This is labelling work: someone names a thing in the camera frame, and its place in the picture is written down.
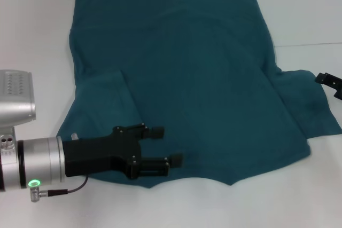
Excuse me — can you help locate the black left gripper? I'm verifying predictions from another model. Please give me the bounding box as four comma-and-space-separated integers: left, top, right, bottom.
62, 122, 184, 180

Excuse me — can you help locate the silver perforated left wrist camera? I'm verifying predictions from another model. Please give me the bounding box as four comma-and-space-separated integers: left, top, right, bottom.
0, 69, 37, 128

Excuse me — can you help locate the blue t-shirt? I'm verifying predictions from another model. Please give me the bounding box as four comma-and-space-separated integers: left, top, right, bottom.
55, 0, 342, 190

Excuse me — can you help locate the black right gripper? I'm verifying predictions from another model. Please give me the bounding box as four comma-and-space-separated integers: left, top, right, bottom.
314, 72, 342, 100

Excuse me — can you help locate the thin left arm cable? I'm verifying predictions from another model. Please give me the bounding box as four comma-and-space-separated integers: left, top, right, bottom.
39, 176, 89, 194

